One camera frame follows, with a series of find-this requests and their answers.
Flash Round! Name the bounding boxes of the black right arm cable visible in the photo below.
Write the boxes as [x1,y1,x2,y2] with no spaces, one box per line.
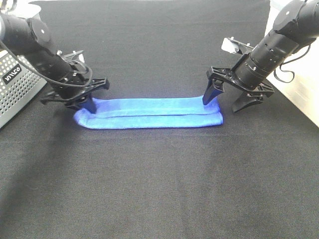
[273,44,312,84]

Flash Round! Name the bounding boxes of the grey perforated laundry basket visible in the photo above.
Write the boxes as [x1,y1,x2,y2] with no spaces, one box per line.
[0,0,46,127]

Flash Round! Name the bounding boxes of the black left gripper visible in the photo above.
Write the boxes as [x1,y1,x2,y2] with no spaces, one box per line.
[39,53,110,114]

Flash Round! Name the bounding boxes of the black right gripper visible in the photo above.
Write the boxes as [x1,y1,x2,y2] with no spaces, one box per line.
[202,54,274,113]

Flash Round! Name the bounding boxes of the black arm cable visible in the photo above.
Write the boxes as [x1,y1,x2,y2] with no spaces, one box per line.
[273,44,312,84]
[0,39,93,88]

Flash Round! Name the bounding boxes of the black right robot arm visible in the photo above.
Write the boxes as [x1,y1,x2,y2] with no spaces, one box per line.
[202,0,319,112]

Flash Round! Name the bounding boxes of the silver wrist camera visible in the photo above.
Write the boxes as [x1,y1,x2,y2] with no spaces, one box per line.
[65,50,85,63]
[221,37,254,55]

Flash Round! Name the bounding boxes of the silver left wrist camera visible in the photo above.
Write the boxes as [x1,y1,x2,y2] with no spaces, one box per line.
[65,50,85,63]

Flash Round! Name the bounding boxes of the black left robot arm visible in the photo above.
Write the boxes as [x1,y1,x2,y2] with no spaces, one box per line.
[0,13,109,114]

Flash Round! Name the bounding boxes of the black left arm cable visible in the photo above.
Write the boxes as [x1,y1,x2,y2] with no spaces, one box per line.
[0,39,93,88]

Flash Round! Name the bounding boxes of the blue microfibre towel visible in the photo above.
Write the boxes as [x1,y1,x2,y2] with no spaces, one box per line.
[73,96,223,129]

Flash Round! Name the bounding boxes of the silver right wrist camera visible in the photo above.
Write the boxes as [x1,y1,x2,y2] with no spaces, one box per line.
[221,37,254,55]

